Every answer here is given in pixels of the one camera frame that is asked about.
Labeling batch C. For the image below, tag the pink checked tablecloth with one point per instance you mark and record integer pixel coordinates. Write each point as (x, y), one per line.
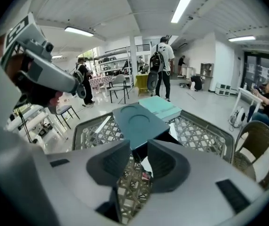
(100, 81)

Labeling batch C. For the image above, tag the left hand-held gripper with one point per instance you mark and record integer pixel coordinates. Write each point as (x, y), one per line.
(21, 34)

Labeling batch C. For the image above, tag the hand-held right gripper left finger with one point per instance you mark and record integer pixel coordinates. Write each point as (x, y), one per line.
(101, 173)

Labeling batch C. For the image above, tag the white storage boxes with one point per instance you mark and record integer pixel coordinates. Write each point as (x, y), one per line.
(222, 88)

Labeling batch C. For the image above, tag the dark teal box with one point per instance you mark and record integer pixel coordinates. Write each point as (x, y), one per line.
(138, 123)

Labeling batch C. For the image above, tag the white folding table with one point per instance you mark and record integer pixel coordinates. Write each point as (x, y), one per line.
(31, 119)

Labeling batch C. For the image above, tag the wooden shelf cabinet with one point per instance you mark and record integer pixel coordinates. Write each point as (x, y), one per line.
(206, 69)

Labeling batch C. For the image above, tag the white round fan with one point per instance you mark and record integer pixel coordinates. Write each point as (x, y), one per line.
(239, 115)

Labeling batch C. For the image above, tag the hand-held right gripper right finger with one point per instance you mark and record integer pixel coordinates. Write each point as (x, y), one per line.
(195, 185)

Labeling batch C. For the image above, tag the metal shelf rack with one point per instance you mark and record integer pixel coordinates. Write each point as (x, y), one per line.
(115, 65)

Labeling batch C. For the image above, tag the person's left hand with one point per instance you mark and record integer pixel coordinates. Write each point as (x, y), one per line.
(14, 66)

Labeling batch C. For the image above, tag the grey chair with black legs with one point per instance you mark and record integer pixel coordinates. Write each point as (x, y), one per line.
(119, 81)

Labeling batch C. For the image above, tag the grey oval chair back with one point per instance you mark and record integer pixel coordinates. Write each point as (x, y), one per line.
(153, 80)

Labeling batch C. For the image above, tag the yellow tablecloth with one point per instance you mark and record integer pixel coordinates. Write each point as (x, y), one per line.
(142, 81)

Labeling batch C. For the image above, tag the brown wicker chair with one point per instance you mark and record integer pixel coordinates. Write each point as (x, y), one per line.
(256, 145)

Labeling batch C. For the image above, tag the black double door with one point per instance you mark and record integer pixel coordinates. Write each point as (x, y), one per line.
(258, 69)

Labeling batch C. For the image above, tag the long ceiling light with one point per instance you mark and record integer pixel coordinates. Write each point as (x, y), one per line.
(241, 38)
(57, 56)
(181, 8)
(78, 31)

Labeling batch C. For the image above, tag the small white table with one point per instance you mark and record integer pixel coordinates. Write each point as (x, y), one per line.
(247, 94)

